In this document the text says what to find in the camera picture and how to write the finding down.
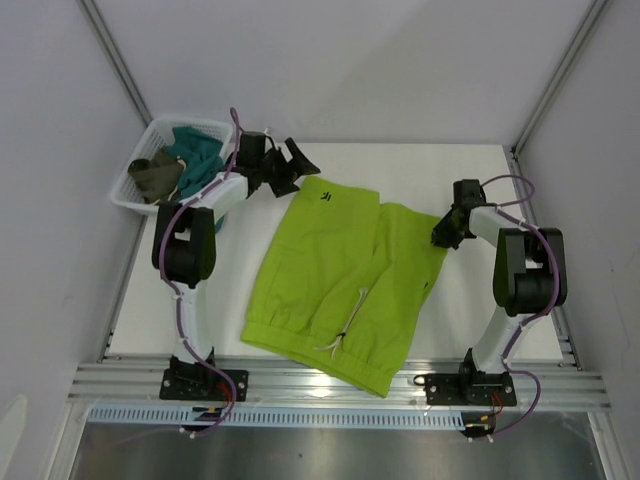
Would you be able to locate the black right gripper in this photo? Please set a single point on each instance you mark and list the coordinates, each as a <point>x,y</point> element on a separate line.
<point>441,237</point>

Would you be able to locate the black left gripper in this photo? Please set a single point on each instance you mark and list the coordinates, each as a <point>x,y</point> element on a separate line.
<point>296,167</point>

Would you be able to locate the lime green shorts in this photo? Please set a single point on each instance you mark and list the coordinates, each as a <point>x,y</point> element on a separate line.
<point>343,282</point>

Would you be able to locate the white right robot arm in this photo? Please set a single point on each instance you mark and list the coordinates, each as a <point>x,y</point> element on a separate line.
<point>529,276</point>

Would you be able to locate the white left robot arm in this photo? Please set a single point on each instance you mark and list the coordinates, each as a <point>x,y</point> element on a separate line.
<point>184,248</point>

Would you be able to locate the teal shorts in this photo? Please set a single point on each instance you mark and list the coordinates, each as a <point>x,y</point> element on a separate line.
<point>198,155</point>

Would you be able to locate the olive brown shorts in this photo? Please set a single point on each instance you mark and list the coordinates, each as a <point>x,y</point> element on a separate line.
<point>157,178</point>

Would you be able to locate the white plastic basket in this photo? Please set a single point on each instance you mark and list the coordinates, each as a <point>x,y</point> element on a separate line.
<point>159,133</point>

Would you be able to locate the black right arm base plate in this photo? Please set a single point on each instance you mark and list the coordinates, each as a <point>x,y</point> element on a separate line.
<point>482,390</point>

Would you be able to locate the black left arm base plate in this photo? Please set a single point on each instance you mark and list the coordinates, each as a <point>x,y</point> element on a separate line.
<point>186,381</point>

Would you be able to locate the left aluminium corner post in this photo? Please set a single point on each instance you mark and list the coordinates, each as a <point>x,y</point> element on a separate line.
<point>109,46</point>

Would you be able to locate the aluminium corner post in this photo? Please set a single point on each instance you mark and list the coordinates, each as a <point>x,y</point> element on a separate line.
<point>109,46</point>
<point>568,61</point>

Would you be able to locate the right aluminium corner post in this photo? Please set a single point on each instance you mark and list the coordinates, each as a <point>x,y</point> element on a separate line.
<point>568,61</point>

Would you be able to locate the slotted grey cable duct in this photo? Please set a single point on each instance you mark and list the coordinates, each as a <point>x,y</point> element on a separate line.
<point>412,419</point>

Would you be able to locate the aluminium mounting rail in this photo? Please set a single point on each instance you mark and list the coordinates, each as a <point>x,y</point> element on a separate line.
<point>277,382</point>

